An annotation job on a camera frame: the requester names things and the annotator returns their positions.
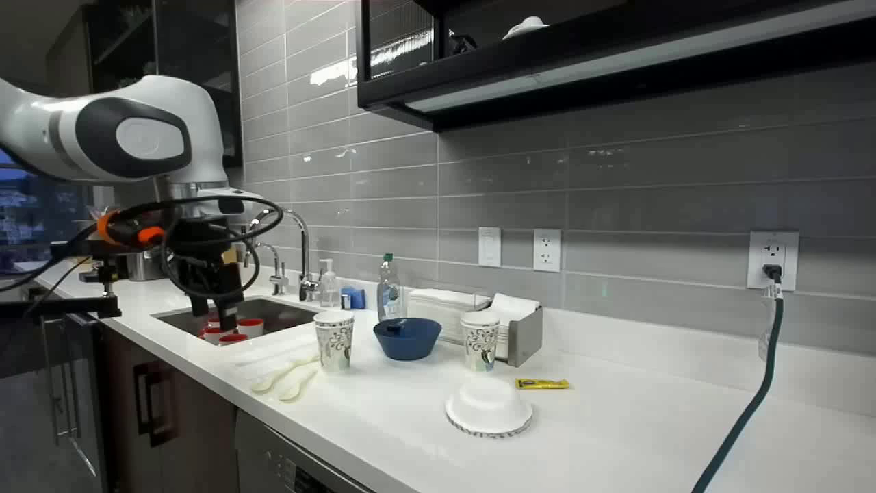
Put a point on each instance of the black power plug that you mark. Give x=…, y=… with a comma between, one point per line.
x=774, y=274

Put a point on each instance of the blue bowl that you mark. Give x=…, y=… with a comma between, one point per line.
x=406, y=341

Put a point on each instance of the white wall outlet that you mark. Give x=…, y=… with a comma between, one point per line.
x=547, y=250

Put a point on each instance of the clear soap dispenser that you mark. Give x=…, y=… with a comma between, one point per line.
x=326, y=289

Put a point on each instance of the white light switch plate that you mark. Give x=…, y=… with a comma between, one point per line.
x=492, y=246

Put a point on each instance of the black mounting clamp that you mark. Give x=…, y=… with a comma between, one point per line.
x=77, y=308

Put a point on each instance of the dishwasher front panel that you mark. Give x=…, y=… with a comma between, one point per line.
x=274, y=461

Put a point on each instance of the red cup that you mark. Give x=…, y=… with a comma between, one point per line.
x=235, y=337
x=250, y=324
x=213, y=333

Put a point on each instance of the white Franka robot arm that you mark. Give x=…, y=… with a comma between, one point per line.
x=57, y=127

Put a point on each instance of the yellow packet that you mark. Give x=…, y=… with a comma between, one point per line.
x=544, y=383

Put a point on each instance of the patterned paper cup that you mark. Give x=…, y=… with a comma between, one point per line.
x=336, y=344
x=481, y=344

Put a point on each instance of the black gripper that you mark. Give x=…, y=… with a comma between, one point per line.
x=210, y=260

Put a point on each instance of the white plastic spoon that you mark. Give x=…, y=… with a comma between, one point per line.
x=274, y=375
x=296, y=386

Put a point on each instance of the steel kitchen sink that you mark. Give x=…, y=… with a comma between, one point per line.
x=283, y=316

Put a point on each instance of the clear bottle green cap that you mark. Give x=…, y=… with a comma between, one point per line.
x=389, y=292

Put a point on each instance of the white upturned bowl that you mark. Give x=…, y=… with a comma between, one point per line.
x=488, y=407

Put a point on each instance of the small blue sponge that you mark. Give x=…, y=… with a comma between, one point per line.
x=354, y=297

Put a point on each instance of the white outlet with plug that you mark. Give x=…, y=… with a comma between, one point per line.
x=760, y=246

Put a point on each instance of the black overhead cabinet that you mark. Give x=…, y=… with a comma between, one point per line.
x=592, y=77

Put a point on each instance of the chrome tall faucet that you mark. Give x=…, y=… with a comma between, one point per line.
x=306, y=255

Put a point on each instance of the small chrome tap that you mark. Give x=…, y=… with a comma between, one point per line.
x=277, y=274

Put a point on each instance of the metal pot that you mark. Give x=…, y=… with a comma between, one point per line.
x=140, y=265

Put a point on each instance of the dark glass wall cabinet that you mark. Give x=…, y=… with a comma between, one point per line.
x=192, y=45

